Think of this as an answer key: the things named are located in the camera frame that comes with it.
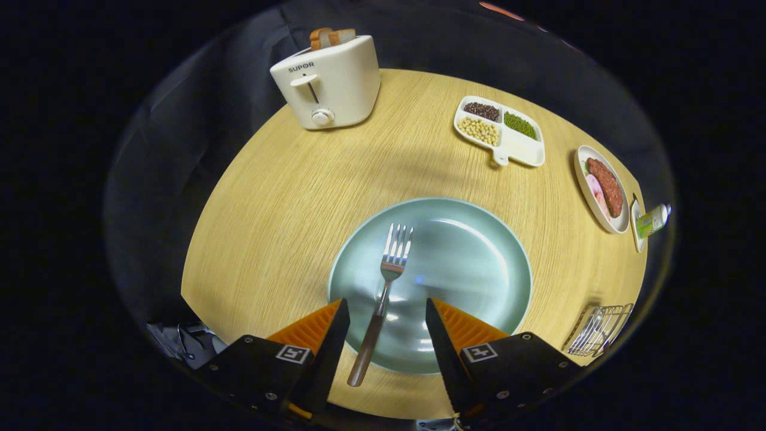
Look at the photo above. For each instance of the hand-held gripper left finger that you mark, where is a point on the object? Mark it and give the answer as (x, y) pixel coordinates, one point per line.
(332, 359)

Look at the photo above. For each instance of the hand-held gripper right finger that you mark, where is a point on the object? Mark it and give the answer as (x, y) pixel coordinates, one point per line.
(446, 359)

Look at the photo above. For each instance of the light green plate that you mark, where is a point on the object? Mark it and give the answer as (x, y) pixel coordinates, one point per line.
(473, 269)

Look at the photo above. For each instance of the white oval plate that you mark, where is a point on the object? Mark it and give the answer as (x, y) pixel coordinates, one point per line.
(589, 203)

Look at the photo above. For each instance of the pink ham slice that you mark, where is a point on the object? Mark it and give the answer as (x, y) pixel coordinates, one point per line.
(592, 184)
(601, 203)

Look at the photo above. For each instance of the white divided tray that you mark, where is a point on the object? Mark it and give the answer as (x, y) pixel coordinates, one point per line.
(523, 151)

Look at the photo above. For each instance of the small white dish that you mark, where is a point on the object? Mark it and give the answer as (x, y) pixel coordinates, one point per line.
(636, 230)

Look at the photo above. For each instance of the yellow soybeans heap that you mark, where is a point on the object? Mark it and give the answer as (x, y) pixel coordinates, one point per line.
(479, 130)

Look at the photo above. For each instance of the brown steak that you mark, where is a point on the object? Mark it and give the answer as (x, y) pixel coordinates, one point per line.
(607, 185)

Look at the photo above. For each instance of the green beans heap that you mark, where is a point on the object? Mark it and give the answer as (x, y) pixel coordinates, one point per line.
(520, 126)

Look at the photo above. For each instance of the green labelled bottle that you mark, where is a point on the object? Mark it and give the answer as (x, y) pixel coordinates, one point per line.
(651, 221)

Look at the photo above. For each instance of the dark red beans heap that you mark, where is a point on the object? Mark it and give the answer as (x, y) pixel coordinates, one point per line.
(482, 111)

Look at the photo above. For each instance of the white toaster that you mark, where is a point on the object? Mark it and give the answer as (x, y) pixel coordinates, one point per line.
(341, 84)

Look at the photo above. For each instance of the toast bread slice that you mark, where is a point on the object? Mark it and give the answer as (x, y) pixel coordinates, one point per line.
(319, 38)
(342, 37)

